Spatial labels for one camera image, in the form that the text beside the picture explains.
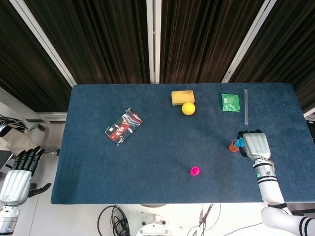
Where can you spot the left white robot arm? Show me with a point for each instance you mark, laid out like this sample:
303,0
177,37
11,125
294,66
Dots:
8,218

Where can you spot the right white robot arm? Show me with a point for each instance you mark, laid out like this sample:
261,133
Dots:
268,186

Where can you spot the orange plastic cup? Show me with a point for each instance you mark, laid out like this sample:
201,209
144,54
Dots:
232,147

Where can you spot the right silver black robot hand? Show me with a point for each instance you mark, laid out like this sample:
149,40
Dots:
257,145

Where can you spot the silver chair base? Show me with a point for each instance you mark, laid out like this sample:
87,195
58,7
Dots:
37,132

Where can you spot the dark brown curtain panel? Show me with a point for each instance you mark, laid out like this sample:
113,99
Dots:
204,37
290,37
24,61
98,37

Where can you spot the blue velvet tablecloth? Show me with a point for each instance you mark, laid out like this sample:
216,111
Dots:
147,159

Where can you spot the white frame post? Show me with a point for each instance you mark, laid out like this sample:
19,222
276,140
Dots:
250,37
153,37
39,37

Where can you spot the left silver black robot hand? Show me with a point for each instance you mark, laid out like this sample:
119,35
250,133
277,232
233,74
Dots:
14,184

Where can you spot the yellow ball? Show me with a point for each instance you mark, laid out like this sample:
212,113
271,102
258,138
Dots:
188,109

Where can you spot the pink plastic cup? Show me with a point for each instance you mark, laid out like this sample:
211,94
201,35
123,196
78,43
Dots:
195,171

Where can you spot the green foil packet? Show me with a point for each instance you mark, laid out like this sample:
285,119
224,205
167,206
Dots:
230,102

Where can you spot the clear plastic ruler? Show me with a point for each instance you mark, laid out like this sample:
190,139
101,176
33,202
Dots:
246,108

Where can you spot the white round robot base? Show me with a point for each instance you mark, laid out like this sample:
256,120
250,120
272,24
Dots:
152,229

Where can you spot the yellow sponge block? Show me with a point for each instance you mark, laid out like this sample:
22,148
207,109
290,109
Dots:
180,97

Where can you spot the light blue plastic cup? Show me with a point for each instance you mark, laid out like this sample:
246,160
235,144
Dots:
240,142

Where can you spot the red green patterned book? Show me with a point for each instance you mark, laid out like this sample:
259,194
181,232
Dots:
124,126

